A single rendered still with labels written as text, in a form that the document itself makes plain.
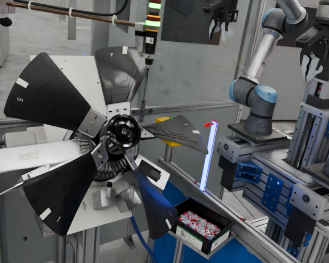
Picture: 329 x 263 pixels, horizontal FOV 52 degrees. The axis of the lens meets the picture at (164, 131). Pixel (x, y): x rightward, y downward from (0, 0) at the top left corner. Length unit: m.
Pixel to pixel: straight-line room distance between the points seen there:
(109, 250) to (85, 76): 1.37
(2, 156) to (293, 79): 4.81
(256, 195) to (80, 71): 1.08
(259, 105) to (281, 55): 3.52
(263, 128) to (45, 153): 1.09
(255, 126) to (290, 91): 3.78
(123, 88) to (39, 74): 0.29
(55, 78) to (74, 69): 0.35
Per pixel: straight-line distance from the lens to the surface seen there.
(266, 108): 1.78
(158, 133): 1.20
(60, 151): 1.19
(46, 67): 1.11
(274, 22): 1.93
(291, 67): 5.42
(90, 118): 1.13
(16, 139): 1.21
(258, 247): 1.37
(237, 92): 1.85
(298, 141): 1.78
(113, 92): 1.22
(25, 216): 2.07
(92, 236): 1.45
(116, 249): 2.47
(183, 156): 2.39
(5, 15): 1.44
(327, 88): 1.66
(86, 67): 1.48
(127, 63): 1.26
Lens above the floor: 1.64
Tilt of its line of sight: 22 degrees down
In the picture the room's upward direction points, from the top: 8 degrees clockwise
